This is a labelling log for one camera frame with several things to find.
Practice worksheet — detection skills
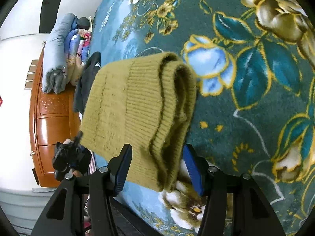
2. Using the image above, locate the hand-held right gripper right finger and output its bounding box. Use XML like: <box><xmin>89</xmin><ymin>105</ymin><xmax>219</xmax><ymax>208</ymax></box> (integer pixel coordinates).
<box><xmin>183</xmin><ymin>144</ymin><xmax>287</xmax><ymax>236</ymax></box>

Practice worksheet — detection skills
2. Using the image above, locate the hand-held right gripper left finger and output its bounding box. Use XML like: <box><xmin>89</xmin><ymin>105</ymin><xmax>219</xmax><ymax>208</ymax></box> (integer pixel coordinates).
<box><xmin>31</xmin><ymin>144</ymin><xmax>133</xmax><ymax>236</ymax></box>

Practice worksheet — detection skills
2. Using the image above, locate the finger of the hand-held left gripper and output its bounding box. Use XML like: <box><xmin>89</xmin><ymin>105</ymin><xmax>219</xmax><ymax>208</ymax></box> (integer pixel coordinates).
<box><xmin>74</xmin><ymin>130</ymin><xmax>84</xmax><ymax>150</ymax></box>

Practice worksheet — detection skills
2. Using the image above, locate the olive green knit sweater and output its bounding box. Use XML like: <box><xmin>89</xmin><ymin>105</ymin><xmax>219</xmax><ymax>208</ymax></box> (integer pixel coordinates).
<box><xmin>79</xmin><ymin>52</ymin><xmax>198</xmax><ymax>193</ymax></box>

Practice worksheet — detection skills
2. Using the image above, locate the orange wooden headboard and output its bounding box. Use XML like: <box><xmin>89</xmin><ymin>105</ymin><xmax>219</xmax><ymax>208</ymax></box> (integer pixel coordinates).
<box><xmin>29</xmin><ymin>43</ymin><xmax>85</xmax><ymax>188</ymax></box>

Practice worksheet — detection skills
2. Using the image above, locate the dark grey fleece garment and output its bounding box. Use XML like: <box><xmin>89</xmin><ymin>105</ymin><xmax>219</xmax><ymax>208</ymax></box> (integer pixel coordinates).
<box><xmin>73</xmin><ymin>51</ymin><xmax>102</xmax><ymax>113</ymax></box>

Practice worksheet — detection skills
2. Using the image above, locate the white ribbed panel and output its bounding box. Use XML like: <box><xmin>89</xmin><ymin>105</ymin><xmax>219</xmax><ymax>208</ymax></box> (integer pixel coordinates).
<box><xmin>0</xmin><ymin>188</ymin><xmax>58</xmax><ymax>235</ymax></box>

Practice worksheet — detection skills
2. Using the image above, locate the folded yellow floral quilt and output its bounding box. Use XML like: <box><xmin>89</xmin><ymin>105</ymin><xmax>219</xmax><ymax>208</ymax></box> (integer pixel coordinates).
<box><xmin>66</xmin><ymin>54</ymin><xmax>86</xmax><ymax>86</ymax></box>

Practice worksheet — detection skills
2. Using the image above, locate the teal floral blanket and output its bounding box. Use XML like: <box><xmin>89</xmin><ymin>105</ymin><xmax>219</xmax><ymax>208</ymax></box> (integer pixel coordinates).
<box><xmin>87</xmin><ymin>0</ymin><xmax>315</xmax><ymax>236</ymax></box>

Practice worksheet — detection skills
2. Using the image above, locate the folded grey quilt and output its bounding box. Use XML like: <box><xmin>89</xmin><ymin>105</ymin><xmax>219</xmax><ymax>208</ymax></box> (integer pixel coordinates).
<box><xmin>41</xmin><ymin>12</ymin><xmax>80</xmax><ymax>94</ymax></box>

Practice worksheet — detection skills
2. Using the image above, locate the folded colourful floral quilt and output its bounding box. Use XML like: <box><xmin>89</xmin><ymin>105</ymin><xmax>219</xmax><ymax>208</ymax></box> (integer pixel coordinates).
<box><xmin>69</xmin><ymin>28</ymin><xmax>93</xmax><ymax>62</ymax></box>

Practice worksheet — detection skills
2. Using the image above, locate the dark cloth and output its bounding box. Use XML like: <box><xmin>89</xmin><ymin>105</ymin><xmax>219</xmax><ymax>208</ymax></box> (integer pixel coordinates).
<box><xmin>77</xmin><ymin>16</ymin><xmax>91</xmax><ymax>29</ymax></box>

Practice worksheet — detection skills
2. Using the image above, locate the white wardrobe with black stripe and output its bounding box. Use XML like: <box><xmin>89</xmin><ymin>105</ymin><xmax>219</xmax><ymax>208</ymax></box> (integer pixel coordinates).
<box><xmin>0</xmin><ymin>0</ymin><xmax>111</xmax><ymax>42</ymax></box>

